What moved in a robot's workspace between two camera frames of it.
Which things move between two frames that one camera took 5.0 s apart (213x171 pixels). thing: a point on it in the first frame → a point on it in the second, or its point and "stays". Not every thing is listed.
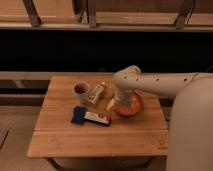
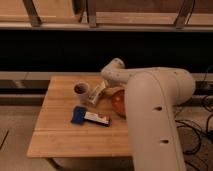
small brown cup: (81, 88) stays
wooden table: (74, 121) stays
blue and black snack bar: (80, 115) stays
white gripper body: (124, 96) → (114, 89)
